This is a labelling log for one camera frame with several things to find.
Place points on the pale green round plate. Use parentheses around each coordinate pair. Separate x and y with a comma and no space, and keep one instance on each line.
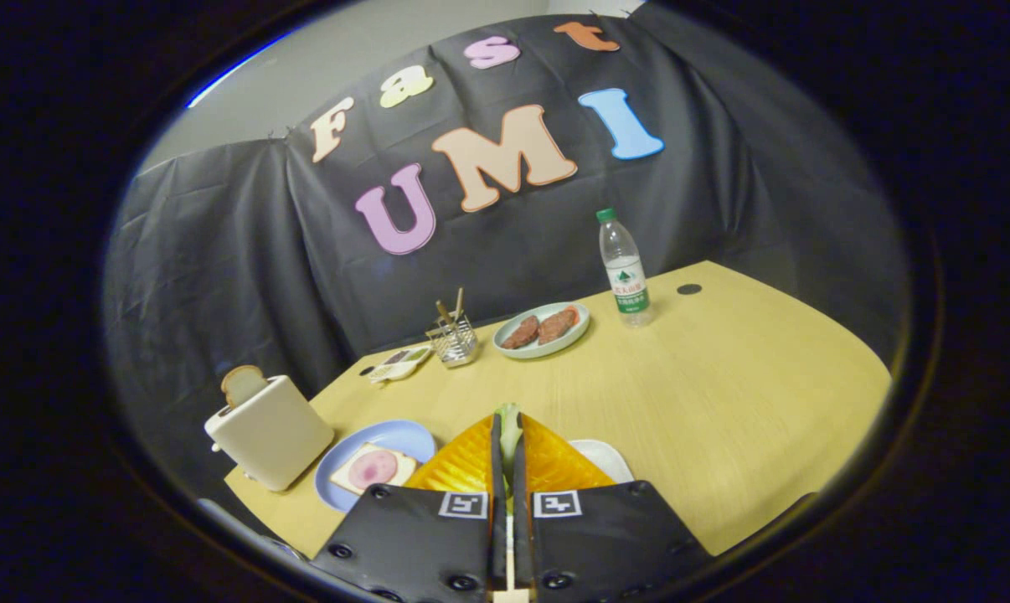
(547,348)

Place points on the clear plastic water bottle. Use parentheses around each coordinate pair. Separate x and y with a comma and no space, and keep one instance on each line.
(626,276)

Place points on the blue round plate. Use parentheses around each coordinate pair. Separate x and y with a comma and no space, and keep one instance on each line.
(396,434)

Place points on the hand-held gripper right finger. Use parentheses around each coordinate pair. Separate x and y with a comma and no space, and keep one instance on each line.
(605,544)

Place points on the brown crust bread slice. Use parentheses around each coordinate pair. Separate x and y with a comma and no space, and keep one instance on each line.
(244,385)

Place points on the white toaster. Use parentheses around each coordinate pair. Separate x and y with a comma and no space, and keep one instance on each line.
(275,440)

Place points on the short wooden stick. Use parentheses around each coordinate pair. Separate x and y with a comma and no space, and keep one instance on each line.
(444,311)

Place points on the white rectangular plate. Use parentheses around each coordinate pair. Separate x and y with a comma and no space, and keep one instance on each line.
(605,461)

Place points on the pink ham slice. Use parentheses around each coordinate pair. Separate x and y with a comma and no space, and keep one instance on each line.
(373,469)

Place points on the bread slice under ham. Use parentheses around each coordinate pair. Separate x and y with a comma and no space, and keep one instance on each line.
(404,473)

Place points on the green lettuce leaf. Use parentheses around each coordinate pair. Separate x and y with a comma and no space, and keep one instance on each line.
(510,427)

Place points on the brown meat patty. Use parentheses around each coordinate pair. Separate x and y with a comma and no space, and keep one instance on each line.
(520,332)
(558,325)

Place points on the long wooden stick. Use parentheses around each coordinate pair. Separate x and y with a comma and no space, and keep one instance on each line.
(459,303)

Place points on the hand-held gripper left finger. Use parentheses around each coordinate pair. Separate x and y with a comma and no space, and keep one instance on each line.
(413,544)

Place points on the white sectioned condiment tray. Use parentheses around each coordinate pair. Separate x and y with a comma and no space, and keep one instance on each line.
(398,367)

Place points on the black backdrop cloth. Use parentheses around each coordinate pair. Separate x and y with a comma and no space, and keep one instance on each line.
(220,251)

